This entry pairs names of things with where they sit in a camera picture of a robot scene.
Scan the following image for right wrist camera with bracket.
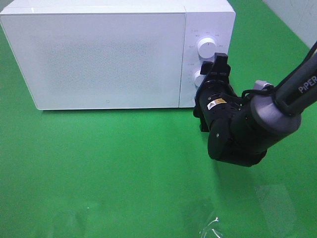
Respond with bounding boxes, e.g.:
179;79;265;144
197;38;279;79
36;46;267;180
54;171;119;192
253;80;272;90

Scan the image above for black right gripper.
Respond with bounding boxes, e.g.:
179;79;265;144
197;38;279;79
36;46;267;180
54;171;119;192
193;53;242;132

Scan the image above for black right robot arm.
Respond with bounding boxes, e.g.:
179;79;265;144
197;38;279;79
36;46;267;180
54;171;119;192
193;46;317;167

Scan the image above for white microwave oven body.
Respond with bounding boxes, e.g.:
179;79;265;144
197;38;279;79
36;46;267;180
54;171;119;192
0;0;236;108

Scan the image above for white microwave door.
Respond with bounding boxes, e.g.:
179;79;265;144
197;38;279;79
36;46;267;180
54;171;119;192
0;13;185;110

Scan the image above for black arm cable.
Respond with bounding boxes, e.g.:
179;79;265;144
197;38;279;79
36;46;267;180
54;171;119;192
239;41;317;107

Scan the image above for white microwave knob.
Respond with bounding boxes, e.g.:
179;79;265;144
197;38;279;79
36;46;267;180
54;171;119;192
198;37;217;59
194;70;205;88

